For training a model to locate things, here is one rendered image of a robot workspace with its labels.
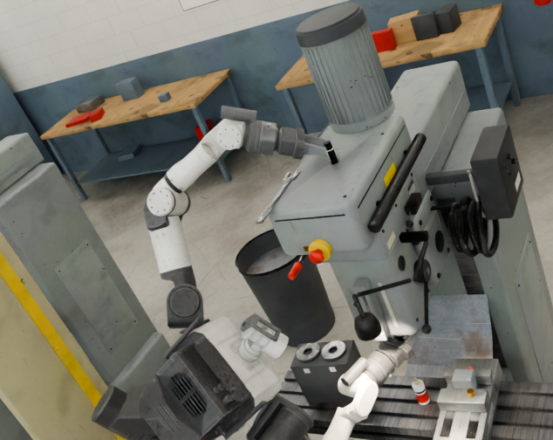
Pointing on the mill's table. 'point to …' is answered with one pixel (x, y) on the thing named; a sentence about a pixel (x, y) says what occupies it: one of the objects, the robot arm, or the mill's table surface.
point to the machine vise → (483, 424)
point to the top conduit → (396, 183)
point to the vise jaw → (457, 398)
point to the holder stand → (324, 368)
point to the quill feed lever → (426, 292)
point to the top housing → (340, 189)
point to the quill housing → (345, 278)
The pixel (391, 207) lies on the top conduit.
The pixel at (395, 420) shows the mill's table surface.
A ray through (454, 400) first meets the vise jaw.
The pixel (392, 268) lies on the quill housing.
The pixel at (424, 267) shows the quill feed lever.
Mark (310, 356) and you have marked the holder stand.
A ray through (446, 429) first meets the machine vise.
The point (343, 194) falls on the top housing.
